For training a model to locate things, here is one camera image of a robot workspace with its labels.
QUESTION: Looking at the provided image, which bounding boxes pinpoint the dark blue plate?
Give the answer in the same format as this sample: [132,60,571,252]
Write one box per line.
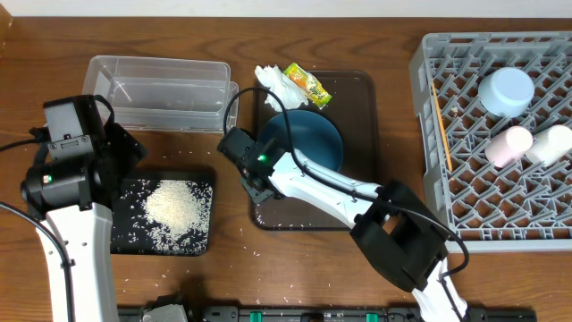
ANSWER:
[257,110,343,171]

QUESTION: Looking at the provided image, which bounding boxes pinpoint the white tissue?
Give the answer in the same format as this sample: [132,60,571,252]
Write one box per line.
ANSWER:
[255,65,308,110]

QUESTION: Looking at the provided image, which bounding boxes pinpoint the pile of white rice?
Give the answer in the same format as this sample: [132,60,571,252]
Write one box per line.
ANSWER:
[114,178,214,256]

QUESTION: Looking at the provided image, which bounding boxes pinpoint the wooden chopstick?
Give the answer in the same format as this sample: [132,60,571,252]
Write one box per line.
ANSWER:
[432,79,453,173]

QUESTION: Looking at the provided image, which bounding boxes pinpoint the pink cup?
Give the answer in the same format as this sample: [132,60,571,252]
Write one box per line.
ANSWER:
[484,125,534,168]

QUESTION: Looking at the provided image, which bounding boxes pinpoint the light blue bowl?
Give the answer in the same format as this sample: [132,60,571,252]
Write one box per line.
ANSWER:
[477,67,534,118]

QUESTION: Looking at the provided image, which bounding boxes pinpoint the cream white cup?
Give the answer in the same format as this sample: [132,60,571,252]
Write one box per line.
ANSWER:
[525,124,572,166]

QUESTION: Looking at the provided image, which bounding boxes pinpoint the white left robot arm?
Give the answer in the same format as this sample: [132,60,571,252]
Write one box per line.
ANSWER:
[21,95,146,321]

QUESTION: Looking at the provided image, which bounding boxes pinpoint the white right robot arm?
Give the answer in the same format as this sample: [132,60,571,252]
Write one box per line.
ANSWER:
[217,127,468,321]

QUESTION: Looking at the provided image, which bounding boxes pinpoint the grey dishwasher rack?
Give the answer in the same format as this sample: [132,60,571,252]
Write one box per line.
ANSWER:
[409,31,571,253]

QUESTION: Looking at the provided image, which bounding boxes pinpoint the clear plastic bin lid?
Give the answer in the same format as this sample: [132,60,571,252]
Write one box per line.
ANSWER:
[110,81,239,133]

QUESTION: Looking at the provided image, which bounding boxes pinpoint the black flat bin tray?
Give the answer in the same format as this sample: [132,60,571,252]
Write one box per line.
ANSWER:
[109,168,215,258]

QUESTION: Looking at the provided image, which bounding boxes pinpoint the clear plastic bin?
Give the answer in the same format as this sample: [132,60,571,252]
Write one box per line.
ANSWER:
[82,55,239,133]

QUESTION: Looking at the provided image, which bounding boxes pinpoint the yellow green snack wrapper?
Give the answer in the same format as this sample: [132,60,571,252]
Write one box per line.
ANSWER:
[283,63,332,109]

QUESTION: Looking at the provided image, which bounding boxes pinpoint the dark brown serving tray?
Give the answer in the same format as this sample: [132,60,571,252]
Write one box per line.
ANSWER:
[249,71,379,231]

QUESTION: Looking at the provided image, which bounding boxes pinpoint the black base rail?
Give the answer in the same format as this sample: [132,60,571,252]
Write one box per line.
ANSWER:
[118,292,537,322]

